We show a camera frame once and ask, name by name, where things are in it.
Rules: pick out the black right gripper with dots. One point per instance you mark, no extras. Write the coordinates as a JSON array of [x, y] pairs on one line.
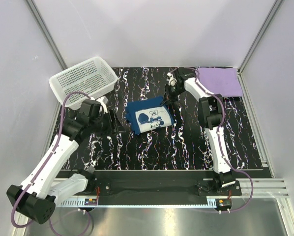
[[168, 97]]

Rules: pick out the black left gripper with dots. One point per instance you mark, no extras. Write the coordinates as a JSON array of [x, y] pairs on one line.
[[113, 127]]

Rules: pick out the blue t shirt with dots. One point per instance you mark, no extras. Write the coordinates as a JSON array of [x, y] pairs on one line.
[[148, 115]]

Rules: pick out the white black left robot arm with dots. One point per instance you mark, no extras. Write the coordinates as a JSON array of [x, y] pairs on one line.
[[36, 197]]

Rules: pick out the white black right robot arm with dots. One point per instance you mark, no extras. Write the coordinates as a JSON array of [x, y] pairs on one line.
[[211, 116]]

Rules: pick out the white plastic mesh basket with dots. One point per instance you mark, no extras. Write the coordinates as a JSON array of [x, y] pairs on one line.
[[93, 77]]

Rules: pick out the folded purple t shirt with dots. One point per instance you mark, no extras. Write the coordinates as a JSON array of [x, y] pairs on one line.
[[221, 81]]

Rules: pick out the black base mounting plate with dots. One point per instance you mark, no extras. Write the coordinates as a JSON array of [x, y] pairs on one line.
[[157, 184]]

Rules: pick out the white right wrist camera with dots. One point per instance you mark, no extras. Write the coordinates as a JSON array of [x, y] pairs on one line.
[[172, 81]]

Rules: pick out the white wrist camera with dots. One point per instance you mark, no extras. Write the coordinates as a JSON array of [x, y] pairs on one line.
[[103, 102], [172, 81]]

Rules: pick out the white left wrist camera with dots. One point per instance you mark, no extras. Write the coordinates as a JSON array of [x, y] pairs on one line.
[[103, 102]]

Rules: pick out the white slotted cable duct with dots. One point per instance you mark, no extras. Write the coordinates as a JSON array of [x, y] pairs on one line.
[[127, 202]]

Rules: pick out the left aluminium frame post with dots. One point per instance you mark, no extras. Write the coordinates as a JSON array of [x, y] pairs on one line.
[[45, 32]]

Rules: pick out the aluminium frame post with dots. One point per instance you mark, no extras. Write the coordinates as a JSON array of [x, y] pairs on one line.
[[268, 20], [45, 32]]

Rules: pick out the right aluminium frame post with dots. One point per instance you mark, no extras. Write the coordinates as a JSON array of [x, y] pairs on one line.
[[268, 20]]

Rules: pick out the aluminium front rail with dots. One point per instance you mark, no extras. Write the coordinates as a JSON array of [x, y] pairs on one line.
[[264, 188]]

